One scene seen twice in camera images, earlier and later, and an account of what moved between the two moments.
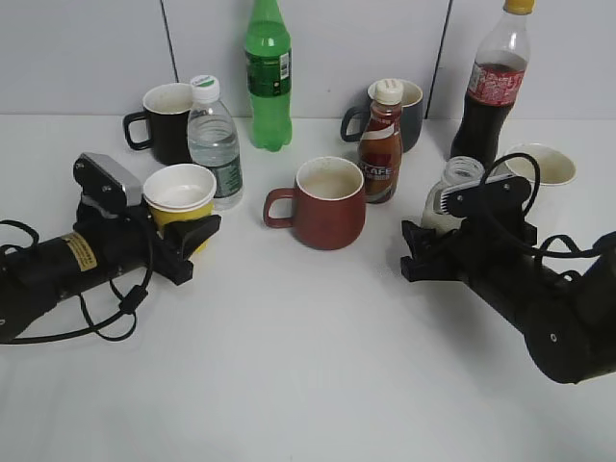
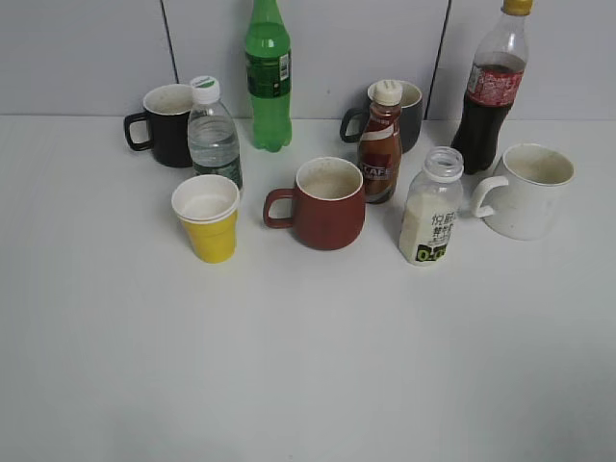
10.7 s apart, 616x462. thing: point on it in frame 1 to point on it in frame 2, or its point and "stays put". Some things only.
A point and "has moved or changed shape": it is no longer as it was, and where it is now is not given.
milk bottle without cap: [457, 170] has moved or changed shape
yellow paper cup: [178, 193] to [208, 207]
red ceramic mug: [329, 203] stays put
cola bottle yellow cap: [497, 79] stays put
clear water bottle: [214, 141] stays put
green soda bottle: [268, 54] stays put
